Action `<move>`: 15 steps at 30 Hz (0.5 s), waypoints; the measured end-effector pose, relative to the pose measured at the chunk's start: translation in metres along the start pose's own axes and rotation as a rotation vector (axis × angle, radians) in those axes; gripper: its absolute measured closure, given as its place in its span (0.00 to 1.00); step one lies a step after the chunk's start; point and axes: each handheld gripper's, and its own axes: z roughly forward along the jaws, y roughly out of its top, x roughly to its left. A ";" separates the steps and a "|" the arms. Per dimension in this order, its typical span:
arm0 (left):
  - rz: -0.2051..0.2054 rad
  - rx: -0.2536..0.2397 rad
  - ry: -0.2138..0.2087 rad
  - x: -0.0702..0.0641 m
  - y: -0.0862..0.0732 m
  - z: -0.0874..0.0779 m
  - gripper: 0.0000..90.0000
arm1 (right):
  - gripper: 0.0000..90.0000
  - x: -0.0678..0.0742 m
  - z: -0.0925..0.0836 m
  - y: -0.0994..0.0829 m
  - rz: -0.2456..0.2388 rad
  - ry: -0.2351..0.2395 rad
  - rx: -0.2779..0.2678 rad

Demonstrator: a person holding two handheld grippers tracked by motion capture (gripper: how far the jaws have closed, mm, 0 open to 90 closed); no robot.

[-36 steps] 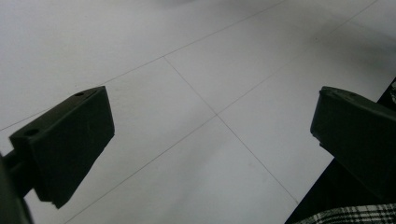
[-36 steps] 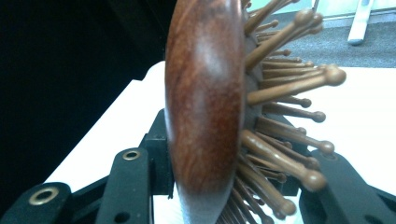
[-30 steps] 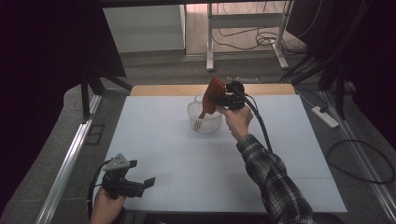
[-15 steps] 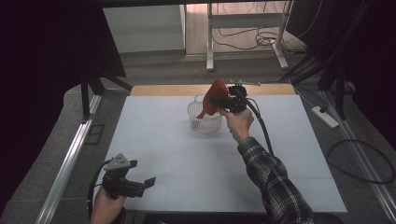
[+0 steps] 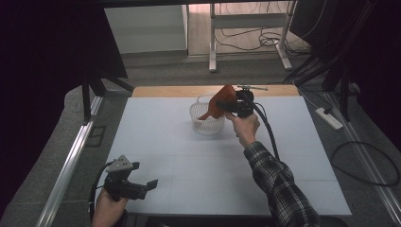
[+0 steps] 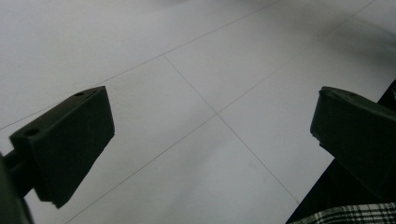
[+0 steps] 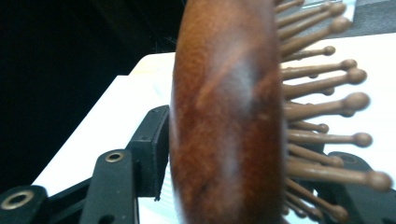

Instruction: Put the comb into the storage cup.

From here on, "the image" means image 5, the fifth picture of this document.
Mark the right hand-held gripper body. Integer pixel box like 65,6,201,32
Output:
235,83,269,119

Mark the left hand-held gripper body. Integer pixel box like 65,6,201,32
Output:
103,154,148,202

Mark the brown wooden paddle hairbrush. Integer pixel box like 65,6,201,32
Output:
198,83,237,121

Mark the white plastic lattice basket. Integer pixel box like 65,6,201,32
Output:
188,93,226,136

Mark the person's right hand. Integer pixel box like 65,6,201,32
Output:
224,112,261,149

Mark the person's left hand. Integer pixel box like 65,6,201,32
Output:
91,188,129,227

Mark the pale blue table sheet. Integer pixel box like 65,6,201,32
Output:
94,95,353,217

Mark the dark square floor socket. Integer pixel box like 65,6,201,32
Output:
84,125,107,148

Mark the black metal stand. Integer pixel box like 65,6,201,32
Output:
80,70,135,126
321,64,353,123

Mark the white power strip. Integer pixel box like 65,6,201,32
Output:
315,107,344,131

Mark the white cabinet panel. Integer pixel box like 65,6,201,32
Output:
103,4,189,55

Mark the black curtain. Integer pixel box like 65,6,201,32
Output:
289,0,401,152
0,0,129,218

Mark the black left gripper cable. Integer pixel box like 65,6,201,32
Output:
89,160,114,223

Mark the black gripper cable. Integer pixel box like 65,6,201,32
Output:
245,93,281,161
89,160,114,223

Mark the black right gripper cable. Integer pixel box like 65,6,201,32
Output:
245,93,281,161

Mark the aluminium floor rail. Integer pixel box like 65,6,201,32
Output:
35,95,104,227
323,91,401,225

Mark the white metal desk frame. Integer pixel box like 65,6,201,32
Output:
207,0,297,73

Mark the tangle of black floor cables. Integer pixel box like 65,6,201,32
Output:
216,26,311,57

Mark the black looped floor cable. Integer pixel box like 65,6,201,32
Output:
329,140,401,187

